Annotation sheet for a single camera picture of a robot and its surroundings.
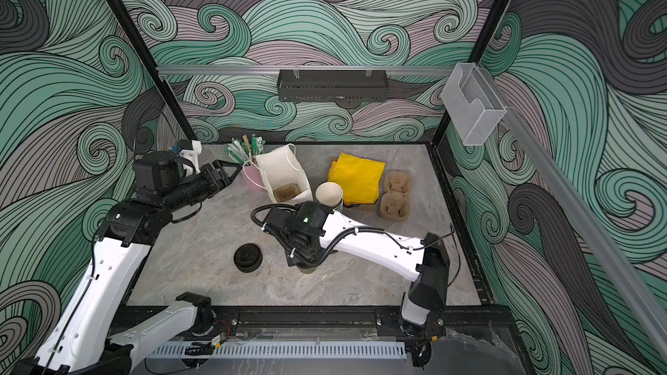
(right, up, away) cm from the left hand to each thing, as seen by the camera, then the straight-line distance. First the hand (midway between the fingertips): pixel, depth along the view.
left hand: (235, 167), depth 64 cm
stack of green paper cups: (+24, -9, +18) cm, 32 cm away
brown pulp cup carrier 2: (+49, -14, +31) cm, 60 cm away
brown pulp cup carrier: (+7, -10, +35) cm, 37 cm away
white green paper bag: (+8, -3, +27) cm, 28 cm away
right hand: (+17, -25, +5) cm, 31 cm away
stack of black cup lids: (-2, -30, +17) cm, 34 cm away
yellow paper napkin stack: (+36, -5, +39) cm, 54 cm away
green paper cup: (+17, -33, +17) cm, 41 cm away
